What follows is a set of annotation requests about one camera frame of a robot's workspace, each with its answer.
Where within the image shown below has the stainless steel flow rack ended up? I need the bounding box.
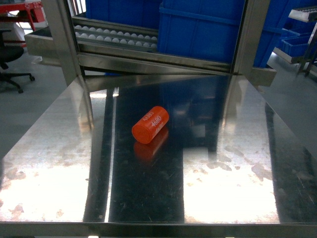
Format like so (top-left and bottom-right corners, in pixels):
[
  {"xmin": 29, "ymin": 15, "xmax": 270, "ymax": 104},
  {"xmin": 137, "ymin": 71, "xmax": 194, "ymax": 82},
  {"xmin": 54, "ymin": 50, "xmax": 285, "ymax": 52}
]
[{"xmin": 25, "ymin": 0, "xmax": 276, "ymax": 87}]

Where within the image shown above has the black office chair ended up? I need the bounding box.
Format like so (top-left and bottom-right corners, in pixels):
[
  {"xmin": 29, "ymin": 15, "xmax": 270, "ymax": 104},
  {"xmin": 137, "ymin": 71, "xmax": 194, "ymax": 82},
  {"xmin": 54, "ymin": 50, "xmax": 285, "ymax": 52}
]
[{"xmin": 0, "ymin": 29, "xmax": 35, "ymax": 93}]

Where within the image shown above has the right steel shelf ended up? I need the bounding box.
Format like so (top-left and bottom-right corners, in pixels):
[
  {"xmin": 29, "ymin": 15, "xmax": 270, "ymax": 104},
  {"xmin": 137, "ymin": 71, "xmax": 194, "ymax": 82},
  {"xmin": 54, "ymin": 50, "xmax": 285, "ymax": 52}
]
[{"xmin": 273, "ymin": 6, "xmax": 317, "ymax": 76}]

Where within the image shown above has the orange cylindrical capacitor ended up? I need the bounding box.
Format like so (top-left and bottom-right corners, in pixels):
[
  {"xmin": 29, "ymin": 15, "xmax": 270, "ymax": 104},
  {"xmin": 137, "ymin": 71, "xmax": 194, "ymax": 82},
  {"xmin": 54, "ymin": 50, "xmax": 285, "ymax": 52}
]
[{"xmin": 132, "ymin": 106, "xmax": 169, "ymax": 144}]

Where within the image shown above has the large blue plastic bin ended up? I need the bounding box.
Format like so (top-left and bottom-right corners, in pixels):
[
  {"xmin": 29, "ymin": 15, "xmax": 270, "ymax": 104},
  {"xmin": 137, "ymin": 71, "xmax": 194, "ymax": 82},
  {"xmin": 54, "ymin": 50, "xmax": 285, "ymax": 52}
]
[{"xmin": 158, "ymin": 0, "xmax": 245, "ymax": 63}]

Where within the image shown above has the blue bin right shelf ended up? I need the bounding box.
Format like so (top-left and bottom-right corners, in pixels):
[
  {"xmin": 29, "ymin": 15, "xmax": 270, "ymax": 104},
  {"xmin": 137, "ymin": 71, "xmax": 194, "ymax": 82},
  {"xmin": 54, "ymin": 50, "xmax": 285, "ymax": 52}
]
[{"xmin": 277, "ymin": 26, "xmax": 314, "ymax": 57}]

